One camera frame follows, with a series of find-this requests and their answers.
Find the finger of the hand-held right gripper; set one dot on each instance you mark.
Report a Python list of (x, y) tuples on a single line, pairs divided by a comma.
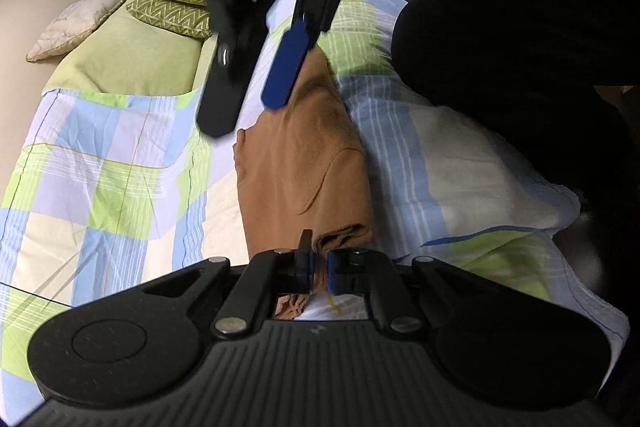
[(222, 87), (282, 67)]

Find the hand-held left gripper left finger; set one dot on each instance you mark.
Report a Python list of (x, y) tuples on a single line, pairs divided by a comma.
[(306, 263)]

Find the beige quilted cushion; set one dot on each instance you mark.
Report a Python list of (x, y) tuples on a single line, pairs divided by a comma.
[(70, 27)]

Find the person's right forearm black sleeve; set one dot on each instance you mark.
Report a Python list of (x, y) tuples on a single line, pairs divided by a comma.
[(500, 57)]

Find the checkered pastel blanket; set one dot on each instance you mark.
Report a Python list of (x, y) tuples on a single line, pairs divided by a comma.
[(100, 187)]

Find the brown garment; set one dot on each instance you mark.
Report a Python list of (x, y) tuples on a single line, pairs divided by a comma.
[(300, 167)]

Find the green covered sofa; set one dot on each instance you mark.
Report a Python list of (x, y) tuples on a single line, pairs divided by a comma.
[(135, 57)]

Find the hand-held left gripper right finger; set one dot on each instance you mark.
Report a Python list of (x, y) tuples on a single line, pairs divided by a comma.
[(333, 268)]

